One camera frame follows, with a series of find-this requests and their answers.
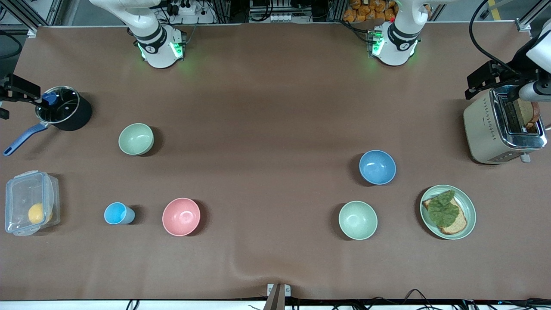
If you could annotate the pale green bowl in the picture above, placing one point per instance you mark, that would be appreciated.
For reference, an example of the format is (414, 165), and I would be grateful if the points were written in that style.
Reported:
(136, 138)
(357, 220)

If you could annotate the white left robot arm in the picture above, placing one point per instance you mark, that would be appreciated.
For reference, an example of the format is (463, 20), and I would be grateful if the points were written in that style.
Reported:
(396, 43)

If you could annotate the aluminium frame profile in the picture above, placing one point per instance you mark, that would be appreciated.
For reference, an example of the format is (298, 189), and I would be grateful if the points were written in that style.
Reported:
(531, 19)
(21, 13)

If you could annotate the blue bowl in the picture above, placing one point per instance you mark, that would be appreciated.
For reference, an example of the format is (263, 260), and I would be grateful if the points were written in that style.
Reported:
(377, 167)

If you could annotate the metal table edge bracket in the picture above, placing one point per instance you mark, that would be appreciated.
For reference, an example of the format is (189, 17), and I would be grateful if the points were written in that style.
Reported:
(278, 295)

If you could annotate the beige and chrome toaster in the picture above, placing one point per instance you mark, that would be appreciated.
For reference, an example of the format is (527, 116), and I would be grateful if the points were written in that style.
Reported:
(482, 129)

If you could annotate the brown toast slice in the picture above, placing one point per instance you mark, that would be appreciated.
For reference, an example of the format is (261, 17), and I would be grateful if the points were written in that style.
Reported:
(528, 113)

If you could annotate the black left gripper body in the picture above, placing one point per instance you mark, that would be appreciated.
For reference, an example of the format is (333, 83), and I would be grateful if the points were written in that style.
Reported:
(513, 74)

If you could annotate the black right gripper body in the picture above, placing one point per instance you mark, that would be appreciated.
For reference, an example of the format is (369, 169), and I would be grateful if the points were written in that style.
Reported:
(8, 90)

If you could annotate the bag of orange buns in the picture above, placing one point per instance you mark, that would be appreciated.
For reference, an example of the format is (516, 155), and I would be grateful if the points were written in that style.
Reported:
(370, 10)

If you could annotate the brown bread slice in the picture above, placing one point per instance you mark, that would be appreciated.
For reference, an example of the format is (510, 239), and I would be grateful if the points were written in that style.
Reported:
(457, 224)

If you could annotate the yellow lemon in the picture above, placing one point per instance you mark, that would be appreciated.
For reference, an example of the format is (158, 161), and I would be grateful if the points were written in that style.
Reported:
(37, 213)

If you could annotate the white multi-socket strip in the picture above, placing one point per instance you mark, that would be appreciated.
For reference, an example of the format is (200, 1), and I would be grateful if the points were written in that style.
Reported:
(281, 17)

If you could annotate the green lettuce leaf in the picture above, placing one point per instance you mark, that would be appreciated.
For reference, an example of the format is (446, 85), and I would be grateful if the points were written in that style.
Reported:
(443, 209)

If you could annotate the light blue cup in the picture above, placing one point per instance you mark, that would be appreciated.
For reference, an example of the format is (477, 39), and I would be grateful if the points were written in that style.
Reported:
(116, 213)

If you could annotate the clear plastic lidded container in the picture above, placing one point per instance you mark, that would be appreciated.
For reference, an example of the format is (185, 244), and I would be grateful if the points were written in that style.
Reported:
(26, 193)

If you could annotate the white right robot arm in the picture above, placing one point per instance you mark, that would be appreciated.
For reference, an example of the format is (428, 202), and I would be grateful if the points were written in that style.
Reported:
(157, 47)

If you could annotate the pink bowl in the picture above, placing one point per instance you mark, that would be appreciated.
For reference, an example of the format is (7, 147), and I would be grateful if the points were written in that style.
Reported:
(181, 216)

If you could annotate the pale green plate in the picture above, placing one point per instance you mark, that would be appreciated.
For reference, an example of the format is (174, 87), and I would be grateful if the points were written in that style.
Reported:
(469, 206)

